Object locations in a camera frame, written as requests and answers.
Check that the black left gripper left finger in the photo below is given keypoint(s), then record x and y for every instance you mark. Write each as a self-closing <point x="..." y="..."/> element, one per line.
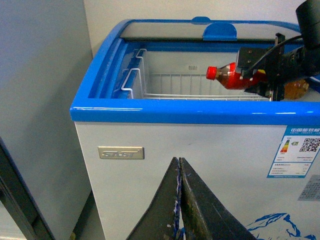
<point x="161" y="220"/>

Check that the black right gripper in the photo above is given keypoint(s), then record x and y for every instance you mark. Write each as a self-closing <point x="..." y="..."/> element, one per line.
<point x="280" y="67"/>

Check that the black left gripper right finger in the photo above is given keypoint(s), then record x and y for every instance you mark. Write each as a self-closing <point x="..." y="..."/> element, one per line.
<point x="204" y="216"/>

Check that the red iced tea bottle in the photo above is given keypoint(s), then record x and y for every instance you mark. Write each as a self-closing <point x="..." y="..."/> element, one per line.
<point x="232" y="80"/>

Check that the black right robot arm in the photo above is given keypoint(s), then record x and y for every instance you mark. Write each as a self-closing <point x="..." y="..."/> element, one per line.
<point x="278" y="225"/>

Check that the energy efficiency label sticker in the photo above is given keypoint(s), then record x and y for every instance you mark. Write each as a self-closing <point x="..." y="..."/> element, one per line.
<point x="296" y="153"/>

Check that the silver brand logo plate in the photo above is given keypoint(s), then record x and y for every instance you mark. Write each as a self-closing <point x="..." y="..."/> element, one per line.
<point x="121" y="152"/>

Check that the sliding glass freezer lid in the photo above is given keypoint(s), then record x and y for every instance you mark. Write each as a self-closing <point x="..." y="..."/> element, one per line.
<point x="246" y="31"/>

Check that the pale blue instruction sticker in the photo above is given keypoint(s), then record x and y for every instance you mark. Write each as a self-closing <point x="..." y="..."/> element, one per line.
<point x="311" y="191"/>

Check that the white blue chest freezer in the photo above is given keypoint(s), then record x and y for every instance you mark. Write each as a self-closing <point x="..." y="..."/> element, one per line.
<point x="231" y="144"/>

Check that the dark framed panel at left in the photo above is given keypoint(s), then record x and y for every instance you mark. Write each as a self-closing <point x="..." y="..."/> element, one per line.
<point x="17" y="200"/>

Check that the blue freezer lid handle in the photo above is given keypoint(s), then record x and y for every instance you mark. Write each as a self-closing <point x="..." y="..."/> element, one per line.
<point x="220" y="31"/>

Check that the white wire freezer basket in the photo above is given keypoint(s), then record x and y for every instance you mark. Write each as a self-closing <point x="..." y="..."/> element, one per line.
<point x="179" y="75"/>

